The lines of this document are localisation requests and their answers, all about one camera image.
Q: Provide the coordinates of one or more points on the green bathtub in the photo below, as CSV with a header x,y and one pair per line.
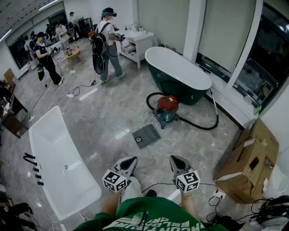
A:
x,y
178,67

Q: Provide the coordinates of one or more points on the round wooden table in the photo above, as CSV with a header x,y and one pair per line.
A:
x,y
72,56

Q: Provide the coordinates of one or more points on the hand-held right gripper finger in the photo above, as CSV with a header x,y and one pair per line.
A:
x,y
187,165
173,168

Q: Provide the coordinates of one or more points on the white vanity cabinet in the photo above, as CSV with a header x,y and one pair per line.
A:
x,y
140,42

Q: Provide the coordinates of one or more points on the person's left forearm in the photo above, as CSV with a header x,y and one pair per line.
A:
x,y
110,205

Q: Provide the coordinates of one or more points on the flat cardboard box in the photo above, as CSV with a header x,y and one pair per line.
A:
x,y
9,77

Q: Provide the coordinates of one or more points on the white ceramic toilet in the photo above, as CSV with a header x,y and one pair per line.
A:
x,y
277,180

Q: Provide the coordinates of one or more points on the black bathtub faucet set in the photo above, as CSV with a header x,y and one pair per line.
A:
x,y
36,169

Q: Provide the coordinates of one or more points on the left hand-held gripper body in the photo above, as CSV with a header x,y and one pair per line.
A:
x,y
113,180

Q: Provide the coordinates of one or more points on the person's green shirt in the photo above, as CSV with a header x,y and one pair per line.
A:
x,y
158,209

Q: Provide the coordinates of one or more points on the chrome basin faucet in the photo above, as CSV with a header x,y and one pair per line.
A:
x,y
135,24

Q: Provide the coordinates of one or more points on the black cabinet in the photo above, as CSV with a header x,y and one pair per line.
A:
x,y
85,27

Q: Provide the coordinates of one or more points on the white roller blind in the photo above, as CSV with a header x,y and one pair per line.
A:
x,y
162,22
225,33

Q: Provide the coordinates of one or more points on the green bottle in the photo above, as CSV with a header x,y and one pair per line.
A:
x,y
257,110

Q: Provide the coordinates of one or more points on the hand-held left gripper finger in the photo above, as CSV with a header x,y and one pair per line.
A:
x,y
134,169
121,161

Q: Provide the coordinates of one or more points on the red vacuum cleaner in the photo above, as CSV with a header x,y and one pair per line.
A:
x,y
167,108

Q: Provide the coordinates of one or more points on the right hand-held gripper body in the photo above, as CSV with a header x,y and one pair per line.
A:
x,y
187,181

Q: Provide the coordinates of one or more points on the large cardboard box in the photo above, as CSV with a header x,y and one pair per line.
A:
x,y
239,178

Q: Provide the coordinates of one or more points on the black table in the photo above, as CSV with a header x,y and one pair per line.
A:
x,y
13,117

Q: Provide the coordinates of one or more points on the person's right black shoe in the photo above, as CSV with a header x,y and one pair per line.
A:
x,y
151,193

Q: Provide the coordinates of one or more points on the ceiling strip light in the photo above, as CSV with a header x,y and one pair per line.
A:
x,y
5,35
48,4

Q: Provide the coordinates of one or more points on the person's right forearm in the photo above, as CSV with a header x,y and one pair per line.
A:
x,y
189,205

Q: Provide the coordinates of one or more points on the dark kettle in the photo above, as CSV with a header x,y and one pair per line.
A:
x,y
68,51

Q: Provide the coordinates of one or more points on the white bathtub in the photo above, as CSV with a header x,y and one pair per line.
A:
x,y
58,158

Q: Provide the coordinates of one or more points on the person's beige trousers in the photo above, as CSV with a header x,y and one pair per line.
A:
x,y
133,189

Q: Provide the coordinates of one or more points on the white power strip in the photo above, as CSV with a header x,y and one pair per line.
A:
x,y
220,194
70,95

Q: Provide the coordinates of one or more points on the dark glass window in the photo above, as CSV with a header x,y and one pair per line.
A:
x,y
266,56

